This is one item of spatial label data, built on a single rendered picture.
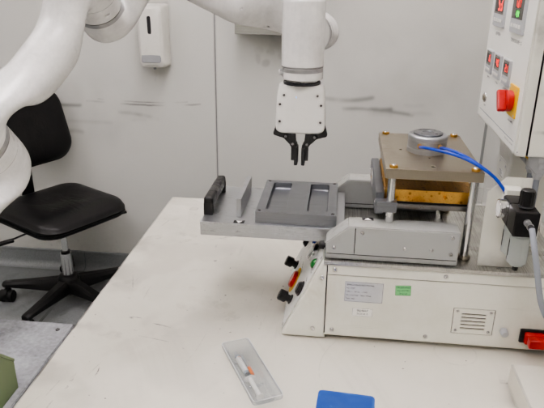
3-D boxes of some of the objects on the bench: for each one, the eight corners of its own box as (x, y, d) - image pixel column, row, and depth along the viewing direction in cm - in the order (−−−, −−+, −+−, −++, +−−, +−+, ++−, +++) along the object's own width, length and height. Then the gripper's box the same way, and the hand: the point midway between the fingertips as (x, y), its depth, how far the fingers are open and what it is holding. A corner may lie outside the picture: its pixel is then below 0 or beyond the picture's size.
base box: (508, 275, 150) (520, 211, 144) (558, 367, 115) (575, 288, 109) (295, 261, 155) (296, 199, 149) (279, 346, 121) (281, 269, 114)
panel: (294, 263, 153) (328, 203, 146) (282, 329, 126) (323, 258, 119) (286, 260, 153) (320, 200, 146) (274, 324, 126) (314, 253, 119)
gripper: (340, 74, 124) (335, 160, 131) (266, 72, 126) (265, 157, 132) (340, 81, 117) (335, 171, 124) (261, 78, 119) (261, 167, 125)
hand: (299, 154), depth 127 cm, fingers closed
